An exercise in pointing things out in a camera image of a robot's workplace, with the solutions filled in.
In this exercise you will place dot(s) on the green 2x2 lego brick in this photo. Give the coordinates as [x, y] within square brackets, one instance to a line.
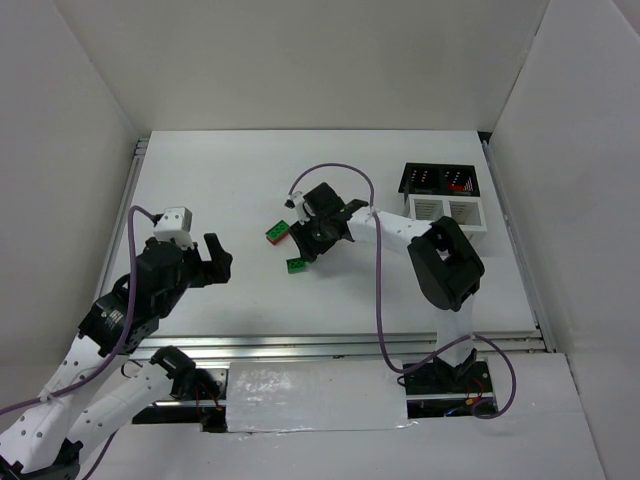
[295, 265]

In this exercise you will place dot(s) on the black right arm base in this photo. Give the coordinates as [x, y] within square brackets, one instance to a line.
[431, 392]

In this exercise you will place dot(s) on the long green lego brick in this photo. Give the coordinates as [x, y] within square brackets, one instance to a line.
[279, 226]

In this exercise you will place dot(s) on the red curved lego brick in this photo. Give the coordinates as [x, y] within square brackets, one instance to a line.
[466, 189]

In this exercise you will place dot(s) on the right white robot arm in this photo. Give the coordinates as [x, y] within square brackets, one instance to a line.
[447, 268]

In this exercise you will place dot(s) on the long red lego plate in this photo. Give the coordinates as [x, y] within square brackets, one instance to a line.
[274, 237]

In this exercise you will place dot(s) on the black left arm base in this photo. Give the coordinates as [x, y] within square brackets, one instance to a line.
[203, 406]

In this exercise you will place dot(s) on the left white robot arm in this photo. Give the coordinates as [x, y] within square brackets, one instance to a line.
[57, 431]

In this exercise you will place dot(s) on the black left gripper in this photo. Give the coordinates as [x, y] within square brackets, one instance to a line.
[201, 270]

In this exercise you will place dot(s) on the black two-slot container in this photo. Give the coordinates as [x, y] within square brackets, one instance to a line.
[433, 179]

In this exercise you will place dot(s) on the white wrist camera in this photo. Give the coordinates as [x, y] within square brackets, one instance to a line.
[173, 226]
[295, 201]

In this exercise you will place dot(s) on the white foil cover panel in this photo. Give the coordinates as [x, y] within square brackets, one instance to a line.
[315, 396]

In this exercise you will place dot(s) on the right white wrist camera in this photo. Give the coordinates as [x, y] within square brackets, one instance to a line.
[295, 201]

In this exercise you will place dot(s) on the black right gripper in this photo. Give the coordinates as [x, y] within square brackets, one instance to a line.
[304, 236]

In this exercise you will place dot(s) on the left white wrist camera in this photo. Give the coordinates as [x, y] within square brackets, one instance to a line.
[173, 226]

